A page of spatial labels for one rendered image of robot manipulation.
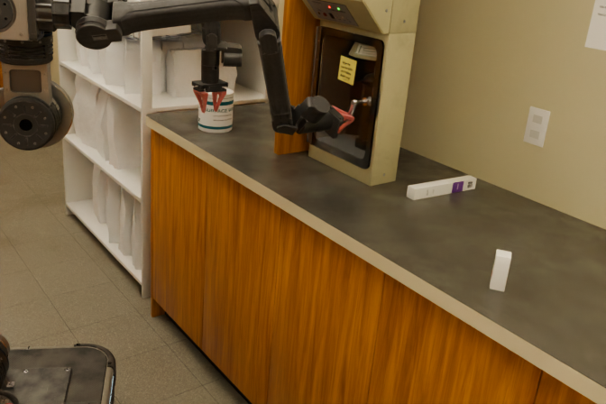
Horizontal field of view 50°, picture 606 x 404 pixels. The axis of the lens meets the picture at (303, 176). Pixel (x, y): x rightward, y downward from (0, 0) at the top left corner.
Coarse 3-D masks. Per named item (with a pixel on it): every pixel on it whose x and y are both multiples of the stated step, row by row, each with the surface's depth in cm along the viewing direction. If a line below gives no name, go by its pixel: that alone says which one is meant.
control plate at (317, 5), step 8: (312, 0) 197; (320, 0) 193; (320, 8) 198; (328, 8) 194; (336, 8) 190; (344, 8) 187; (320, 16) 203; (328, 16) 199; (344, 16) 191; (352, 16) 188; (352, 24) 192
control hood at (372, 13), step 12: (324, 0) 192; (336, 0) 186; (348, 0) 181; (360, 0) 177; (372, 0) 178; (384, 0) 180; (312, 12) 204; (360, 12) 182; (372, 12) 179; (384, 12) 182; (348, 24) 194; (360, 24) 189; (372, 24) 183; (384, 24) 183
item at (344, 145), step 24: (336, 48) 203; (360, 48) 194; (336, 72) 204; (360, 72) 196; (336, 96) 206; (360, 96) 197; (360, 120) 199; (312, 144) 220; (336, 144) 210; (360, 144) 200
